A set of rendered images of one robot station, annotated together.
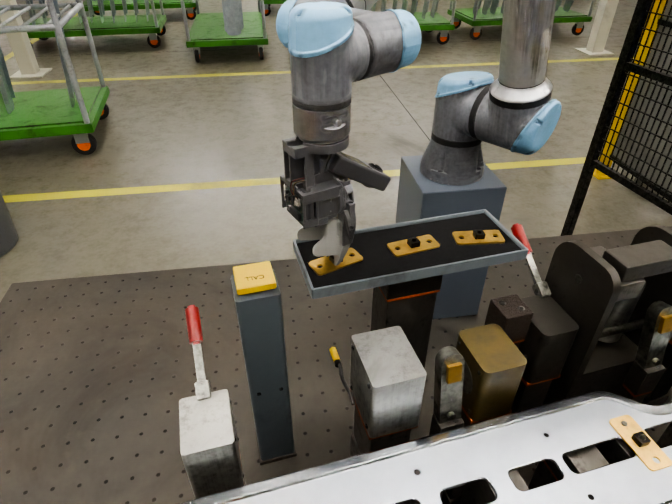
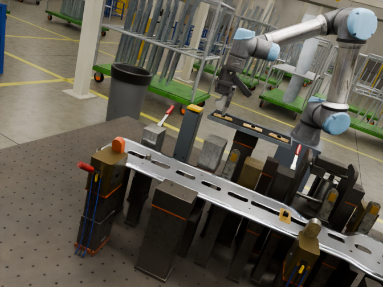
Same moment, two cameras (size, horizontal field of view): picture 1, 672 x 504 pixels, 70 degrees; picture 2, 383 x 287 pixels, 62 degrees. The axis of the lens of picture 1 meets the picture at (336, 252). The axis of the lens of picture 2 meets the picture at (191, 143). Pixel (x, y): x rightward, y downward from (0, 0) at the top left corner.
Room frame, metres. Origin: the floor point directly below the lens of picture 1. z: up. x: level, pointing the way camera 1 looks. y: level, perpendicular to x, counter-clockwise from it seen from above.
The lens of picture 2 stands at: (-0.62, -0.55, 1.54)
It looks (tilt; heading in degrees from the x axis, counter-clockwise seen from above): 22 degrees down; 28
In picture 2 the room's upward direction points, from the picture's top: 17 degrees clockwise
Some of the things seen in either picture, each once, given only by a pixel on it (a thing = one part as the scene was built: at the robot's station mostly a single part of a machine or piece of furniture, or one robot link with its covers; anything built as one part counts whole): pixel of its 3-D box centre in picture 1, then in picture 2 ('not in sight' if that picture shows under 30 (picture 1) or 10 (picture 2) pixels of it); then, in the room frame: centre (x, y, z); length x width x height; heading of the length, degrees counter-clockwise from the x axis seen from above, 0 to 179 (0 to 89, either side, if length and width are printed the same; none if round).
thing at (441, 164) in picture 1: (454, 151); (308, 130); (1.07, -0.28, 1.15); 0.15 x 0.15 x 0.10
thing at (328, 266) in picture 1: (336, 258); (223, 115); (0.62, 0.00, 1.17); 0.08 x 0.04 x 0.01; 121
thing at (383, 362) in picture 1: (376, 432); (202, 182); (0.48, -0.07, 0.90); 0.13 x 0.08 x 0.41; 16
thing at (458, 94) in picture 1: (464, 104); (317, 110); (1.06, -0.29, 1.27); 0.13 x 0.12 x 0.14; 43
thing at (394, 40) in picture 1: (368, 42); (263, 49); (0.69, -0.04, 1.48); 0.11 x 0.11 x 0.08; 43
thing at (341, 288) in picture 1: (408, 249); (250, 127); (0.66, -0.12, 1.16); 0.37 x 0.14 x 0.02; 106
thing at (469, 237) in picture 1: (478, 235); (278, 136); (0.69, -0.25, 1.17); 0.08 x 0.04 x 0.01; 95
